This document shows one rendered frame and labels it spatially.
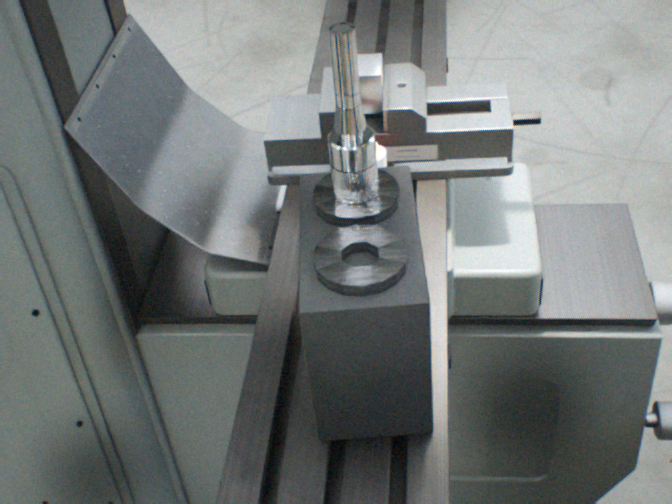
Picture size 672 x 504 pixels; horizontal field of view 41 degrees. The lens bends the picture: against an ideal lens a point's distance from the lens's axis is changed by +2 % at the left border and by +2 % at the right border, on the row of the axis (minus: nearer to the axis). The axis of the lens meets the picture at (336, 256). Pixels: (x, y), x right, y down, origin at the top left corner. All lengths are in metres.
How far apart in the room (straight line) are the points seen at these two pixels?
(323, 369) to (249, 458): 0.14
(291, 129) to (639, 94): 2.18
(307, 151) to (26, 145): 0.37
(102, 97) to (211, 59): 2.41
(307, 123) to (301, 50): 2.39
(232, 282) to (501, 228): 0.41
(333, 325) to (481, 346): 0.58
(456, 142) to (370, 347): 0.48
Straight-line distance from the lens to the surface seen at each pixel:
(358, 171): 0.88
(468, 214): 1.38
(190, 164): 1.37
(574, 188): 2.84
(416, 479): 0.91
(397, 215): 0.90
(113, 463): 1.60
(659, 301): 1.51
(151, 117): 1.37
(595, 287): 1.41
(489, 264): 1.30
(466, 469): 1.62
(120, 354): 1.43
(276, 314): 1.08
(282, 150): 1.27
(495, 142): 1.26
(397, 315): 0.81
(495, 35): 3.68
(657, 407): 1.52
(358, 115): 0.86
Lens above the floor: 1.68
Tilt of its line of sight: 40 degrees down
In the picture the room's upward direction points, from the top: 6 degrees counter-clockwise
